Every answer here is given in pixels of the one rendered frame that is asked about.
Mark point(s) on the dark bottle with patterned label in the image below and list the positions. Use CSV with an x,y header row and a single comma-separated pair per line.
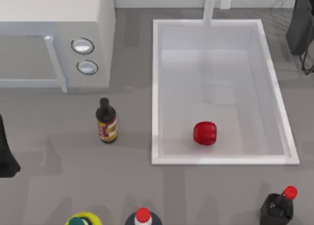
x,y
106,123

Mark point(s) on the white sink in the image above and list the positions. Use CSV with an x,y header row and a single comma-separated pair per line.
x,y
220,92

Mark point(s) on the smaller microwave knob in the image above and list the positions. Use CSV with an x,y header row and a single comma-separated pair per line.
x,y
87,67

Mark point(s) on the larger microwave knob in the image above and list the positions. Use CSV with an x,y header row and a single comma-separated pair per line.
x,y
82,46

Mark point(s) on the round dark bottle red cap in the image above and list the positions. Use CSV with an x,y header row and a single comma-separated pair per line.
x,y
142,217

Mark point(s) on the tall white tap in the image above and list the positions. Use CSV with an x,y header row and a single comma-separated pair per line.
x,y
209,6

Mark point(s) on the pale microwave oven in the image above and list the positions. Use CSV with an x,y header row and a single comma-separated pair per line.
x,y
81,8

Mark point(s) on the yellow and green bottle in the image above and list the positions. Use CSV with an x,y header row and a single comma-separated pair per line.
x,y
84,219

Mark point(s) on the square dark bottle red cap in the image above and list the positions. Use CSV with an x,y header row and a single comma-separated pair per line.
x,y
278,207

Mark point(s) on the black chair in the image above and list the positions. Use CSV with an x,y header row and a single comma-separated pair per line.
x,y
301,26

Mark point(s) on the white wall socket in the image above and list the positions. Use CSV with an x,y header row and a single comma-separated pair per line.
x,y
225,2

